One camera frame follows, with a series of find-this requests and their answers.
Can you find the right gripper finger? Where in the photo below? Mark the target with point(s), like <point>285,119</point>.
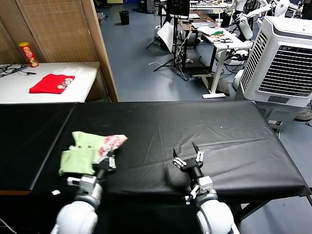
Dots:
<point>178,161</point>
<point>200,154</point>

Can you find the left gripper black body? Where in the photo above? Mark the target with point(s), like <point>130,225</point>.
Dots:
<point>103,167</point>

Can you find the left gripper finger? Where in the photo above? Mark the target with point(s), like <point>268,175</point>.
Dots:
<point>112,162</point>

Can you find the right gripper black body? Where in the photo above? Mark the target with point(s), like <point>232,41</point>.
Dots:
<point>192,164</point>

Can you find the light green t-shirt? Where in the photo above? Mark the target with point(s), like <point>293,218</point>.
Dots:
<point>83,153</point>

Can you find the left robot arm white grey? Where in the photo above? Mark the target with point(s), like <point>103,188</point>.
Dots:
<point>75,217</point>

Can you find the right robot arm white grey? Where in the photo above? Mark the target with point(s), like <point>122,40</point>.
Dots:
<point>214,214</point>

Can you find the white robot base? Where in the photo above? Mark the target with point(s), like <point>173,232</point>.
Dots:
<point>237,54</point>

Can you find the narrow black table cover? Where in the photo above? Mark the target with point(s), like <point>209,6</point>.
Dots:
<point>29,141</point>

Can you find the white power strip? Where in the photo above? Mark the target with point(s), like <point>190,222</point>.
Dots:
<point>275,122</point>

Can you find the white side table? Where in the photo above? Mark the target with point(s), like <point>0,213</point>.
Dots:
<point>80,80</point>

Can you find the red folded t-shirt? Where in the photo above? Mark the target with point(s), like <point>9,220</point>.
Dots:
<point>48,85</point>

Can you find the white standing desk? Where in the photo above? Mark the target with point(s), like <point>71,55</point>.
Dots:
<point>218,56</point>

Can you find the black tripod stand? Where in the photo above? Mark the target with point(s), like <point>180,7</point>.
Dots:
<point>176,44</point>

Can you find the white air cooler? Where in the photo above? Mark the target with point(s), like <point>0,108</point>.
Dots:
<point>282,68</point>

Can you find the green cloth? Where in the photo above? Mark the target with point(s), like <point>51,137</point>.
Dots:
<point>217,33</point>

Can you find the white reflector board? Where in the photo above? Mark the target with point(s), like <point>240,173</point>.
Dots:
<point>167,35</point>

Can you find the grey laptop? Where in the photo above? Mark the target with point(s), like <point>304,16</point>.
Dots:
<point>202,25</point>

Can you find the plastic cup with straw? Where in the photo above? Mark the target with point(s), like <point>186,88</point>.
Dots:
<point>218,24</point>

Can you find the red chips can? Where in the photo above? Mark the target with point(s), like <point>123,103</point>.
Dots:
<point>29,54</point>

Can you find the white humanoid robot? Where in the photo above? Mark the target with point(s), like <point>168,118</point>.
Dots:
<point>245,26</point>

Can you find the wooden partition screen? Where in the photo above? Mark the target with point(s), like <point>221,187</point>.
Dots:
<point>61,29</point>

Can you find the black trash bin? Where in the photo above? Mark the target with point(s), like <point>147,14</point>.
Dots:
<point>124,17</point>

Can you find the black monitor on stand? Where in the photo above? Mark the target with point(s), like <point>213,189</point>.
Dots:
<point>178,7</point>

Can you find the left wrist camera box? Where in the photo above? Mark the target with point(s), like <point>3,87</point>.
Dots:
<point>86,182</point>

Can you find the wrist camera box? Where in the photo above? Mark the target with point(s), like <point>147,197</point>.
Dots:
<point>86,182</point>
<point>204,185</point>

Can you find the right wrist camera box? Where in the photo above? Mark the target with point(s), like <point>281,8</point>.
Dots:
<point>204,185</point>

